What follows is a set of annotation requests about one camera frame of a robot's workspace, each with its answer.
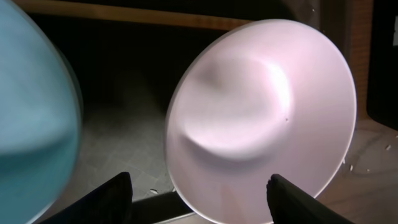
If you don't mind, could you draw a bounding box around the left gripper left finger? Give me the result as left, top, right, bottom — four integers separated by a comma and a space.
41, 172, 133, 224

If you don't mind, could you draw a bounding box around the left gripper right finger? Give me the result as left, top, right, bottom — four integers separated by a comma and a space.
267, 174, 353, 224

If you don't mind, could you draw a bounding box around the pink white bowl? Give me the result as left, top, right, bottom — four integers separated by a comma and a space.
164, 19, 357, 223

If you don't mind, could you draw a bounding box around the light blue bowl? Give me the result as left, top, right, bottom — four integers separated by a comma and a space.
1, 1, 81, 223

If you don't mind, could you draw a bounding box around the dark brown serving tray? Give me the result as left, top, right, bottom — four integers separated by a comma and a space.
27, 0, 352, 224

